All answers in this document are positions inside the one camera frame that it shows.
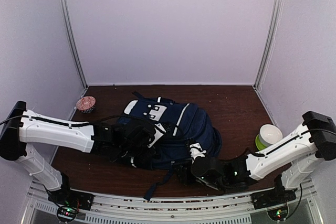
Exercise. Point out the aluminium corner post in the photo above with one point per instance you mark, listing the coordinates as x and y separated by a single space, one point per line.
72 43
270 40

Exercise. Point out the lime green plate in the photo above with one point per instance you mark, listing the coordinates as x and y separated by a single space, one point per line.
260 146

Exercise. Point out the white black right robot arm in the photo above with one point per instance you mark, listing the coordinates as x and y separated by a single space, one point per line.
310 144

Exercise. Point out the right aluminium corner post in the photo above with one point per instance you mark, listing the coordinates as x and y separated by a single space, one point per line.
270 40

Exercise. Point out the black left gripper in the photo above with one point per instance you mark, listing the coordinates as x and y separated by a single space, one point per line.
144 157

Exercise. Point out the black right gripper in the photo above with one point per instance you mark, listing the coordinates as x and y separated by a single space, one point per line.
185 174

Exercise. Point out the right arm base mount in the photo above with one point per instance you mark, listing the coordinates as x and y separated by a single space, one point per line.
276 201

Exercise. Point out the navy blue student backpack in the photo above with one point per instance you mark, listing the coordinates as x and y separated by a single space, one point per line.
189 124

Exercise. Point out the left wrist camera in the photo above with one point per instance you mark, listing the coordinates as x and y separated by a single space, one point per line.
160 130

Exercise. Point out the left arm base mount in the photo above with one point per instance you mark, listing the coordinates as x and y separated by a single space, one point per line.
69 202

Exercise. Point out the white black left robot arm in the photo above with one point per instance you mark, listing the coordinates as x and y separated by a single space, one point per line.
24 127

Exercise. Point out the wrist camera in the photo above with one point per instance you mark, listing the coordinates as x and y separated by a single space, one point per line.
160 130
196 151

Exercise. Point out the left aluminium corner post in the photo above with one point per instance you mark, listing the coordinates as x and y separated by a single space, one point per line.
72 43

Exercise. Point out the red white patterned bowl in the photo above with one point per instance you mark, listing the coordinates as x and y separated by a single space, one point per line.
86 104

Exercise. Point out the aluminium front rail frame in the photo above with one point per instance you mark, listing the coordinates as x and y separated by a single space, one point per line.
230 208

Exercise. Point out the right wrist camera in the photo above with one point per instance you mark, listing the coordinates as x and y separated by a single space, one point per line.
196 151

